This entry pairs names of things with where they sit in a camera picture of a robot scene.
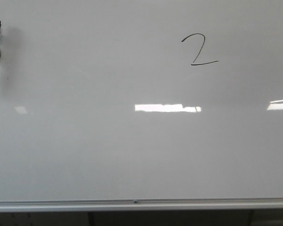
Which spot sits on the white whiteboard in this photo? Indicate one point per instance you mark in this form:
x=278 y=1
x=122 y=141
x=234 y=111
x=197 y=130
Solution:
x=100 y=106

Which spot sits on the handwritten black number two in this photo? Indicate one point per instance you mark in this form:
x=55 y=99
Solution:
x=194 y=61

